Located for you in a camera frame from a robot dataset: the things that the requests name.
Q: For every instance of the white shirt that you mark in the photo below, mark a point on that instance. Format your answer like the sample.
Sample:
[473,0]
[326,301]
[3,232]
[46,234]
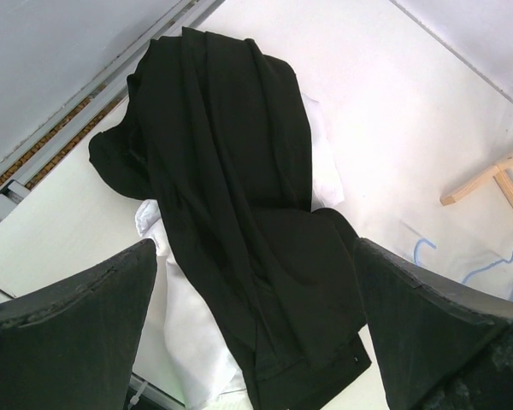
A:
[205,367]

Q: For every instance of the black shirt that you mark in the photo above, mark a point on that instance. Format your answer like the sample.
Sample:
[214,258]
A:
[216,132]

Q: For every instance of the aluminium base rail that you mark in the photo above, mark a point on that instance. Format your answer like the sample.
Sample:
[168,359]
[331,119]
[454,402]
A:
[51,143]

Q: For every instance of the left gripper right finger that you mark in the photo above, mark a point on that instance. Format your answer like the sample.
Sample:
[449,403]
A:
[439,344]

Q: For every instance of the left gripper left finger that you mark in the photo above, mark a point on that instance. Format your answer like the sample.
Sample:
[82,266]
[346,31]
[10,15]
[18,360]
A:
[72,344]

